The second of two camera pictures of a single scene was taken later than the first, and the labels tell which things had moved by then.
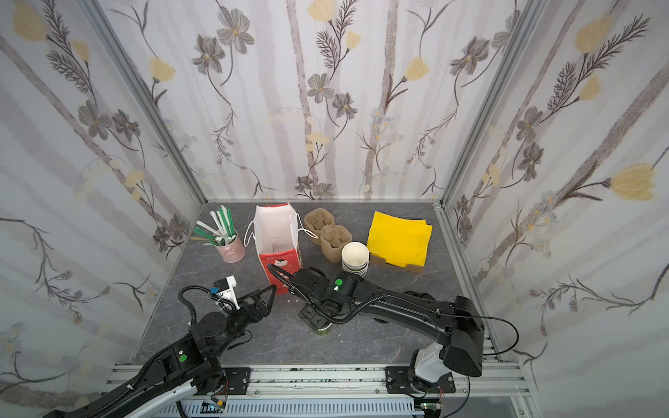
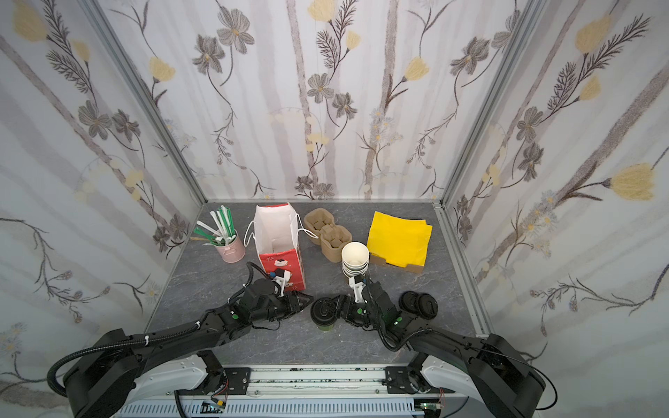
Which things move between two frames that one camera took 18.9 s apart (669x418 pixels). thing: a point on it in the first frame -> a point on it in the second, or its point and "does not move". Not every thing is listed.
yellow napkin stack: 400,242 does not move
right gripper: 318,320 -> 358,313
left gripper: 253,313 -> 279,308
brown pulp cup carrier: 330,236 does not move
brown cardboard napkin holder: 408,267 does not move
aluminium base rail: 349,391 does not move
